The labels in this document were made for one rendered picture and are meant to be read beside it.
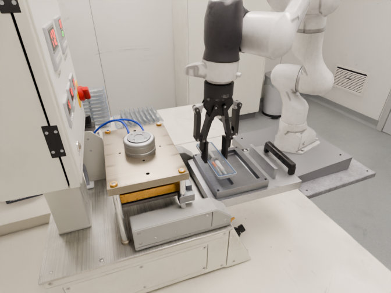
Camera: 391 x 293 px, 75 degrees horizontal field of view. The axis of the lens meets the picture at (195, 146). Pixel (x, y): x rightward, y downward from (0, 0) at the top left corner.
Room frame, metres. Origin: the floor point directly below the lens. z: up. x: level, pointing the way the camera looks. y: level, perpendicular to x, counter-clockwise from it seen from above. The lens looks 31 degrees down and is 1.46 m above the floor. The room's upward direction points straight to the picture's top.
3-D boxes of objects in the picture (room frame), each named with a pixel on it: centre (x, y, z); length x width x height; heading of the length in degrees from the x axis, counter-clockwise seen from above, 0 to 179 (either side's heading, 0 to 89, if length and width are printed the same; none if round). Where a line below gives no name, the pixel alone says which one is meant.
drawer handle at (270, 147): (0.71, -0.28, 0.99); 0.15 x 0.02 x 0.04; 19
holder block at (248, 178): (0.65, -0.10, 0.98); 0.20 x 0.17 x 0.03; 19
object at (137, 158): (0.57, 0.18, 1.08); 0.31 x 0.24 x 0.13; 19
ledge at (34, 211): (1.01, 0.74, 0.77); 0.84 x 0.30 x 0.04; 22
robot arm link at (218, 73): (0.64, -0.04, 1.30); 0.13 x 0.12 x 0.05; 19
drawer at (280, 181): (0.66, -0.15, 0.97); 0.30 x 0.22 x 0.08; 109
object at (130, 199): (0.57, 0.14, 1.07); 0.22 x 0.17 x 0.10; 19
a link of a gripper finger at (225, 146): (0.64, -0.09, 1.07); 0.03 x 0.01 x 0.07; 19
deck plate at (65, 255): (0.55, 0.17, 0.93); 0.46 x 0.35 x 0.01; 109
